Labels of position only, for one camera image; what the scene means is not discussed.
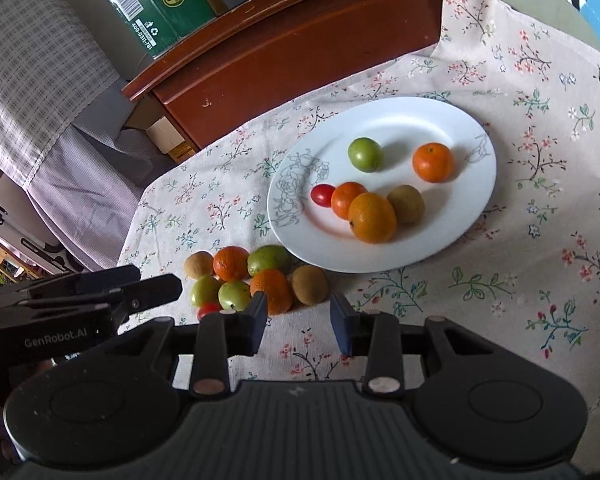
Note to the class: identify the wooden cabinet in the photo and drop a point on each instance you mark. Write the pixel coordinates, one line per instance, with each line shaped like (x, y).
(264, 53)

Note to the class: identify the green jujube front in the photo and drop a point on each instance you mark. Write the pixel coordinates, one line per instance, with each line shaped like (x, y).
(365, 154)

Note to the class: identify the red cherry tomato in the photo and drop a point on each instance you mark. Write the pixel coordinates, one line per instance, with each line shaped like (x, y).
(321, 195)
(208, 308)

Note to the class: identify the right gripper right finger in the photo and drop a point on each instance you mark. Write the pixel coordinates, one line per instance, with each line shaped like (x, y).
(374, 336)

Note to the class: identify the brown kiwi front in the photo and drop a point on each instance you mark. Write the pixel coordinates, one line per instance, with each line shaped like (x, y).
(408, 204)

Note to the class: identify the white plate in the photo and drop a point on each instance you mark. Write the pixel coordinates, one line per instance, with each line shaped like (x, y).
(400, 126)

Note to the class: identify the large orange mandarin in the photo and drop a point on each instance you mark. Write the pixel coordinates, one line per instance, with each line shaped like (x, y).
(372, 219)

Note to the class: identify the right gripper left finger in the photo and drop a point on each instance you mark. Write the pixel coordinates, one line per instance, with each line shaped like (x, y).
(222, 335)

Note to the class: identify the floral tablecloth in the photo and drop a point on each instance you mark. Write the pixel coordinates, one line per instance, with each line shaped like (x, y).
(525, 275)

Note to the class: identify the cardboard box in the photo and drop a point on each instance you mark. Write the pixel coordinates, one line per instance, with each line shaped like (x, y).
(152, 117)

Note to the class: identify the checked grey cloth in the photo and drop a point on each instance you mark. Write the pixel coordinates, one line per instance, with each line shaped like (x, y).
(63, 137)

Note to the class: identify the orange mandarin front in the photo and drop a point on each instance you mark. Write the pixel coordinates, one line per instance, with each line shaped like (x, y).
(433, 162)

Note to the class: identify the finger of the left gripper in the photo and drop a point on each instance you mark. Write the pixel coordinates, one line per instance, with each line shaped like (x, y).
(77, 284)
(144, 295)

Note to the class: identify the brown kiwi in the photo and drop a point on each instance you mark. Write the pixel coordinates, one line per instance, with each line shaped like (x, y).
(310, 285)
(198, 265)
(408, 204)

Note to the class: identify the green jujube top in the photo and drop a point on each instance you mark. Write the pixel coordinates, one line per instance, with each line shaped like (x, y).
(269, 257)

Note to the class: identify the small green jujube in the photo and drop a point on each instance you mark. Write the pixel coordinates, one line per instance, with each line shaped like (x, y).
(205, 291)

